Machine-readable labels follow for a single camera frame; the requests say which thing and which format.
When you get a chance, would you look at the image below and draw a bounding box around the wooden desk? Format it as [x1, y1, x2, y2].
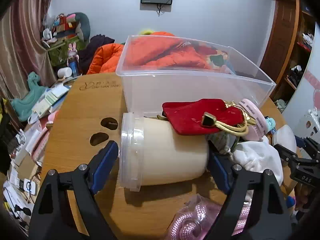
[40, 74, 298, 240]

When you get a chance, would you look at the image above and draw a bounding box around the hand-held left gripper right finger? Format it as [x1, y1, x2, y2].
[207, 152, 293, 240]

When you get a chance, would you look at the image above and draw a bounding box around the wooden door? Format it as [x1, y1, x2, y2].
[260, 0, 300, 100]

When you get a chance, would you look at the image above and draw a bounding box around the stack of white boxes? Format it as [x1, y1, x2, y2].
[27, 82, 70, 120]

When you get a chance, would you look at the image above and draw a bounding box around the cream jar with clear lid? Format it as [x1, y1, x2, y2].
[118, 112, 210, 192]

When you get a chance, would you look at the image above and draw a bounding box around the colourful patchwork box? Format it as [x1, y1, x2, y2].
[52, 15, 78, 39]

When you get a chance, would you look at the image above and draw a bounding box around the white cloth bag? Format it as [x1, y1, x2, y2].
[231, 140, 284, 188]

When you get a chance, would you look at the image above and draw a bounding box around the dark purple cloth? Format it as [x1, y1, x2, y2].
[79, 34, 115, 74]

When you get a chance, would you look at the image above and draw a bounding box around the teal plush toy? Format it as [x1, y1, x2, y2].
[11, 71, 48, 115]

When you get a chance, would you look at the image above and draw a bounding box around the grey wrapped small item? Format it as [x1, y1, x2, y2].
[206, 131, 240, 153]

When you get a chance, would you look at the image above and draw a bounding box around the wooden shelf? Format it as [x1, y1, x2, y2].
[282, 5, 318, 105]

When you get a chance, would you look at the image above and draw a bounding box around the white round container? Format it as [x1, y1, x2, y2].
[271, 125, 298, 150]

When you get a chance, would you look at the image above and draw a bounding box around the pink bunny toy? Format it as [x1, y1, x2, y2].
[67, 43, 80, 65]

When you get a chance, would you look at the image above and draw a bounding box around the clear plastic storage box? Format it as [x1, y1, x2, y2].
[116, 35, 277, 117]

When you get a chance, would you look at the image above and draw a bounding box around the grey teal cushion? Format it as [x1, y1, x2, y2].
[75, 12, 90, 43]

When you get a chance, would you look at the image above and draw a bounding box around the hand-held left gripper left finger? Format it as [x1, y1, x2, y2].
[28, 140, 119, 240]

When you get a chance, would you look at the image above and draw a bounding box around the green storage box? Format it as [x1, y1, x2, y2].
[47, 36, 87, 68]

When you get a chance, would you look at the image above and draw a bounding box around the orange puffer jacket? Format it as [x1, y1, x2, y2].
[86, 31, 213, 75]

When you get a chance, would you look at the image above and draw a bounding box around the pile of papers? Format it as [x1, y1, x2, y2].
[2, 120, 50, 230]

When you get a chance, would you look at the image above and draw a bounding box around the colourful patchwork blanket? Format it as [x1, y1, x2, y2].
[195, 42, 237, 75]

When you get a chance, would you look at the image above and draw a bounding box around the gold drawstring cord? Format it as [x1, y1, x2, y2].
[201, 100, 258, 137]

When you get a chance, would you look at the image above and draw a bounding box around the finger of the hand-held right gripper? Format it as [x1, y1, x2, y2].
[274, 144, 304, 167]
[295, 135, 320, 155]

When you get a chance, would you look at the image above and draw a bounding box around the pink round container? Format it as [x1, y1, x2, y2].
[237, 99, 269, 142]

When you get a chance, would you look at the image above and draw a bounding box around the pink rope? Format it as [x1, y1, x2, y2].
[166, 194, 250, 240]

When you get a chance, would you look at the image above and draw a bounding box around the white panel with pink print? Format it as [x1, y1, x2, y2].
[282, 22, 320, 140]

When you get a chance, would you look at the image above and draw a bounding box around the pink striped curtain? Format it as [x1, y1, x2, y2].
[0, 0, 57, 100]

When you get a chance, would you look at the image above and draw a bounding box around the red velvet pouch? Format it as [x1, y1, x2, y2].
[162, 98, 247, 136]

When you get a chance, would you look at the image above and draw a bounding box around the blue bottle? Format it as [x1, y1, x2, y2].
[69, 57, 80, 77]

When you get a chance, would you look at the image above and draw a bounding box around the light blue tube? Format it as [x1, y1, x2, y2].
[264, 116, 277, 133]

